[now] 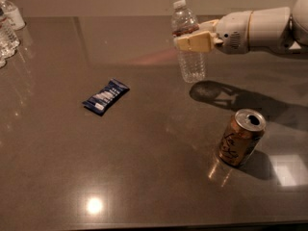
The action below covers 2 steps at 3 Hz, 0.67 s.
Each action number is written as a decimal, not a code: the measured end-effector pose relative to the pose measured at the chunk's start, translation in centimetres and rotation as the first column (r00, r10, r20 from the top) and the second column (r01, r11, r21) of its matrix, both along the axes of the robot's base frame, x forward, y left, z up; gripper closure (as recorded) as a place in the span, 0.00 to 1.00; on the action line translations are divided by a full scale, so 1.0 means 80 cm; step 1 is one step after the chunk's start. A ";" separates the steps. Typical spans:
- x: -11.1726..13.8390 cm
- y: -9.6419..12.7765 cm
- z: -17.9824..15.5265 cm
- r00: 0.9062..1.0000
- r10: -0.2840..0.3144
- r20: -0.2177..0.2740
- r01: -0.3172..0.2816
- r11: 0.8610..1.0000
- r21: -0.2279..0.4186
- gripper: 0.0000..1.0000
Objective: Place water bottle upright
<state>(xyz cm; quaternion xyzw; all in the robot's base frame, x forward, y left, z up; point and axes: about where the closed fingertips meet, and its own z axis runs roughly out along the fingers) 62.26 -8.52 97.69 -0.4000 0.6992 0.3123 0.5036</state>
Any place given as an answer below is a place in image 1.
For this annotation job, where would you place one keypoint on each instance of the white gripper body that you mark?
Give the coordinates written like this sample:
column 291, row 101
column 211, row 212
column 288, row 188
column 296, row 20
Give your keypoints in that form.
column 233, row 33

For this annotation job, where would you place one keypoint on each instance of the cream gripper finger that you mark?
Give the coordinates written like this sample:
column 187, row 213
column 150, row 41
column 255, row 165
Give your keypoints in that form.
column 208, row 25
column 198, row 41

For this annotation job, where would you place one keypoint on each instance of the clear plastic water bottle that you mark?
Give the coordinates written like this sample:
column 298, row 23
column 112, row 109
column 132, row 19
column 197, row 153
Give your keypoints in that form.
column 183, row 23

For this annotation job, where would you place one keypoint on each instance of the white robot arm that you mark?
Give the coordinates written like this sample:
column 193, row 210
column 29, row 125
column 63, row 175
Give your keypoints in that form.
column 280, row 31

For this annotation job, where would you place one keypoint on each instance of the white labelled bottle at back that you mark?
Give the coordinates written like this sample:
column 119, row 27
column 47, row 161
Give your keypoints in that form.
column 13, row 14

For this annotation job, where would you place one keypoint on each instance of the clear water bottle red label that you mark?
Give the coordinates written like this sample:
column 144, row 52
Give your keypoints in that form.
column 8, row 38

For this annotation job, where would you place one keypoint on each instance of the gold soda can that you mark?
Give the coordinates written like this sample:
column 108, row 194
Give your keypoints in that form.
column 244, row 130

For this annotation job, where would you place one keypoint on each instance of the blue snack wrapper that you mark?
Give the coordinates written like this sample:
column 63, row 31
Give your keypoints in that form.
column 100, row 102

